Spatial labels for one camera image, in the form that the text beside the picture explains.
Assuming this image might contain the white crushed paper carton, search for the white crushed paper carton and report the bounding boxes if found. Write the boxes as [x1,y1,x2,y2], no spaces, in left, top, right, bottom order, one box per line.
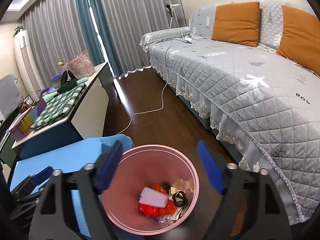
[164,179,195,222]

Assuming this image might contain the white foam net sleeve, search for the white foam net sleeve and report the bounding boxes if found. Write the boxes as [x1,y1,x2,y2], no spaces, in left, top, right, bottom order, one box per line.
[138,187,169,208]

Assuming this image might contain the large red plastic bag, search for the large red plastic bag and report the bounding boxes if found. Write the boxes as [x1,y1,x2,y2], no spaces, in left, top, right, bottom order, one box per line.
[138,184,178,218]

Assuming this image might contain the pink trash bin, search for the pink trash bin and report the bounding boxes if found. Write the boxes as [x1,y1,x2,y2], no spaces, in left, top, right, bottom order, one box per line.
[101,145,200,236]

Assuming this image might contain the blue table mat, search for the blue table mat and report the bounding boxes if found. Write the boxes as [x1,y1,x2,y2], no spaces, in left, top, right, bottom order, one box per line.
[10,134,141,239]

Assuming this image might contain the colourful storage box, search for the colourful storage box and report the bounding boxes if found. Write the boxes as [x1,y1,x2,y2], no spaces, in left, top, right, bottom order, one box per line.
[8,99,47,141]

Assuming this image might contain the green checkered cloth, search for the green checkered cloth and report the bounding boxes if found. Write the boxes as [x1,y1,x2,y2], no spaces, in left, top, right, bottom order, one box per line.
[30,83,86,131]

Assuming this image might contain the dark cabinet with white top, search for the dark cabinet with white top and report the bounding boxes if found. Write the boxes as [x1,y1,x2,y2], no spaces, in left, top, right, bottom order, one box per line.
[12,62,113,160]

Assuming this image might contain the grey covered television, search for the grey covered television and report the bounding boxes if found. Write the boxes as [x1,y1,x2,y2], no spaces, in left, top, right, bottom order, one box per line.
[0,74,23,124]

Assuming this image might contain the black bag with green band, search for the black bag with green band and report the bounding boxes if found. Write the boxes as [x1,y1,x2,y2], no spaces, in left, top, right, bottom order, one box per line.
[57,70,78,95]

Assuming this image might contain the stacked plastic bowls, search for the stacked plastic bowls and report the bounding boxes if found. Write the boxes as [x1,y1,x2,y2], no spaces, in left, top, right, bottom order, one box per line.
[50,74,62,89]

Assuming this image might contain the grey quilted sofa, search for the grey quilted sofa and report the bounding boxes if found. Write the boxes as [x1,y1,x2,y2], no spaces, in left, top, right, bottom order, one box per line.
[140,0,319,225]

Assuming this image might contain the pink lace basket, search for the pink lace basket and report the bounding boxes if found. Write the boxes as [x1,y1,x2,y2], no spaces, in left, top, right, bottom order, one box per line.
[64,49,95,79]

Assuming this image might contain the white standing air conditioner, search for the white standing air conditioner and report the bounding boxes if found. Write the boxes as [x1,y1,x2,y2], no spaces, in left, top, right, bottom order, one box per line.
[14,30,46,101]

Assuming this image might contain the teal curtain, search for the teal curtain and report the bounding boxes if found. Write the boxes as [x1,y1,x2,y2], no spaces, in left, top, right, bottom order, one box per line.
[76,0,124,77]

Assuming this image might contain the grey curtain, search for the grey curtain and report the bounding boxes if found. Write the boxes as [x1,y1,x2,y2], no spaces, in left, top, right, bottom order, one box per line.
[22,0,186,84]

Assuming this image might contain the orange cushion far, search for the orange cushion far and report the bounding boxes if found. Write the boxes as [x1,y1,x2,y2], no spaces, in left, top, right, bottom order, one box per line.
[277,5,320,74]

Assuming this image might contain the orange cushion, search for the orange cushion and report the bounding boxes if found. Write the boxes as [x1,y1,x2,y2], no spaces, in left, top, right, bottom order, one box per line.
[277,5,320,74]
[211,2,260,47]

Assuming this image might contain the orange cushion near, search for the orange cushion near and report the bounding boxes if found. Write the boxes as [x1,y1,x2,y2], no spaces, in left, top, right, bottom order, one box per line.
[211,2,260,47]

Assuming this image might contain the white power cable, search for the white power cable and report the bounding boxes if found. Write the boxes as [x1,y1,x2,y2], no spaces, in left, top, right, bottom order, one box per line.
[116,26,194,136]

